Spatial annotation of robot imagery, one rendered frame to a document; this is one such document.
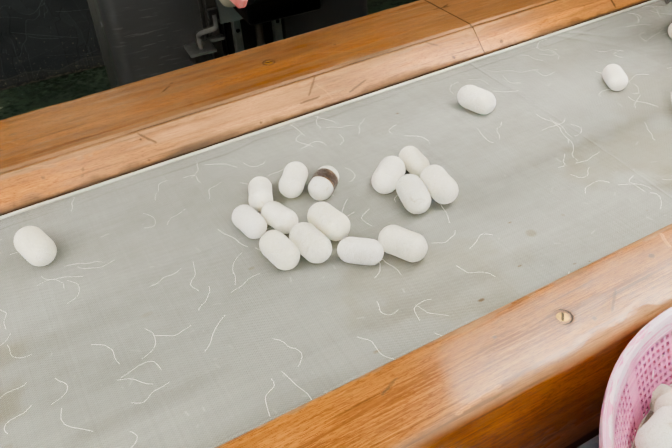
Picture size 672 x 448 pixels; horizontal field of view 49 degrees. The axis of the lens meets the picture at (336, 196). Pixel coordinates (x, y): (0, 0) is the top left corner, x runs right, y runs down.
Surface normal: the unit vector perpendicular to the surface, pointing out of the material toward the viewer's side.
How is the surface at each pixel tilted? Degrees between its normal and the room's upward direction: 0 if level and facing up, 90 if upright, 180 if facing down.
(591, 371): 90
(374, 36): 0
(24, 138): 0
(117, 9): 90
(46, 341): 0
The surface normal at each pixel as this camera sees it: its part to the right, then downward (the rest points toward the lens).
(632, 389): 0.74, 0.05
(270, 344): -0.06, -0.80
